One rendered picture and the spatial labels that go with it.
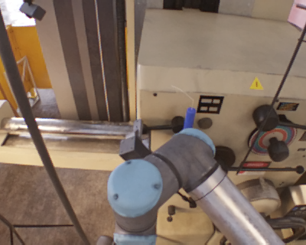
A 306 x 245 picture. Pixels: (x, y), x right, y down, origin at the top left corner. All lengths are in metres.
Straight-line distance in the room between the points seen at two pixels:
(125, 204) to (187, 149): 0.16
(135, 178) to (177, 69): 0.38
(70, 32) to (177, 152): 1.05
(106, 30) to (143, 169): 1.00
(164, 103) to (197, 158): 0.27
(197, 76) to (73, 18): 0.85
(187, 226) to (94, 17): 1.51
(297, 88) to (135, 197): 0.60
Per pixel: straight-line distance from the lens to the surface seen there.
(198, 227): 1.77
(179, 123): 0.66
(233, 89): 0.67
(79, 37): 1.33
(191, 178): 0.43
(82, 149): 1.33
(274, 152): 0.78
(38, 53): 3.68
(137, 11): 1.21
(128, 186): 0.36
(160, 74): 0.64
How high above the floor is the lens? 2.22
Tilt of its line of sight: 43 degrees down
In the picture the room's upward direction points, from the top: 3 degrees clockwise
